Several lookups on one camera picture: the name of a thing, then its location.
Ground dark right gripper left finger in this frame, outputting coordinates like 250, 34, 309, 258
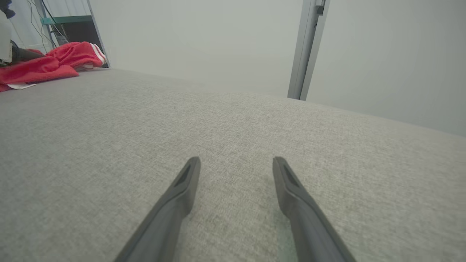
114, 156, 202, 262

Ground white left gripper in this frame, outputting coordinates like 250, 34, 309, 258
0, 11, 46, 64

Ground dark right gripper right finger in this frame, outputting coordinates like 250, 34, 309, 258
272, 156, 357, 262

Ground red white basketball jersey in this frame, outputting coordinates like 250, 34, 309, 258
0, 55, 80, 92

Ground red shorts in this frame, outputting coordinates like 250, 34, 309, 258
47, 41, 108, 70

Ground dark cabinet with teal top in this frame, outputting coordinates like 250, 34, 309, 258
41, 15, 96, 46

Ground grey slanted metal bar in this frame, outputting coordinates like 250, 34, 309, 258
86, 0, 111, 68

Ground grey fabric sofa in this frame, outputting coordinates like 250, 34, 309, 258
0, 67, 466, 262

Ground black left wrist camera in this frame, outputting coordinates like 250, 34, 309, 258
0, 0, 16, 19

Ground grey partition post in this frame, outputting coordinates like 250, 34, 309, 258
287, 0, 331, 101

